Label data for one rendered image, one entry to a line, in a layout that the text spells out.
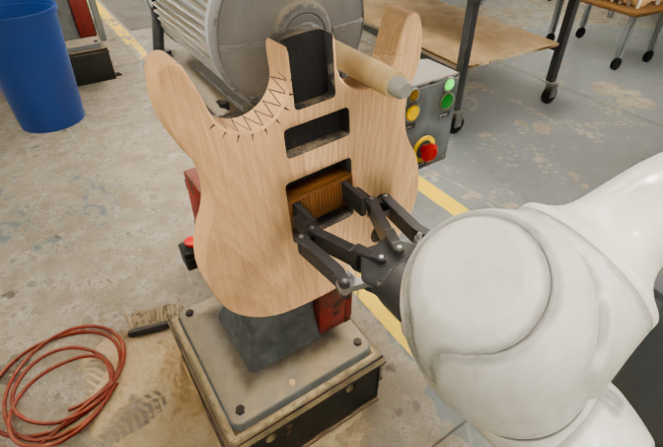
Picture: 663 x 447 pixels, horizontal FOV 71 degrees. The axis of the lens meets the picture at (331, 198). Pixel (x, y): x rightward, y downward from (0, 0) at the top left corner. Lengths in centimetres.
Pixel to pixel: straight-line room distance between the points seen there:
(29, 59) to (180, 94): 287
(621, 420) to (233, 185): 41
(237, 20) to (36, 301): 178
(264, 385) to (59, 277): 123
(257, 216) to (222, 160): 10
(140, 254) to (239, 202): 175
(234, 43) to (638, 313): 56
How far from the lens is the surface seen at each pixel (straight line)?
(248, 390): 137
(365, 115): 60
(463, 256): 24
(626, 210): 32
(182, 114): 48
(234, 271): 61
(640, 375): 141
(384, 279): 50
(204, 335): 151
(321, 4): 72
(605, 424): 41
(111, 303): 212
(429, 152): 95
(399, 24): 60
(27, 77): 337
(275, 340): 136
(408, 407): 169
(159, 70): 46
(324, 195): 61
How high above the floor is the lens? 147
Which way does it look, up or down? 37 degrees down
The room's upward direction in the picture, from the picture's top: straight up
